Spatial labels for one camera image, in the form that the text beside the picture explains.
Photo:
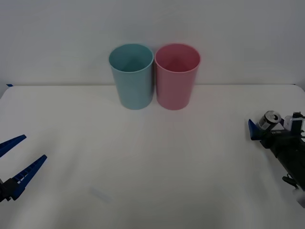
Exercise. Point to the pink plastic bin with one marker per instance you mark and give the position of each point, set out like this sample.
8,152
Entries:
174,91

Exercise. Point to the black drink can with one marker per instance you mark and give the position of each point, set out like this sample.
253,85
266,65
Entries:
266,121

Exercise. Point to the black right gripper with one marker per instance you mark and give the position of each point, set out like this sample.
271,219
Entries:
283,143

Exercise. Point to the silver and black right arm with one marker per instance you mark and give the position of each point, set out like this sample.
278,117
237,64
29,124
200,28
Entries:
294,167

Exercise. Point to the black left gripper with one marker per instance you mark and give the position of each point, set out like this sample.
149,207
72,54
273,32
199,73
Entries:
3,191

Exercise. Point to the pale blue plastic bin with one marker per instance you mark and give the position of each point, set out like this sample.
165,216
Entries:
134,90

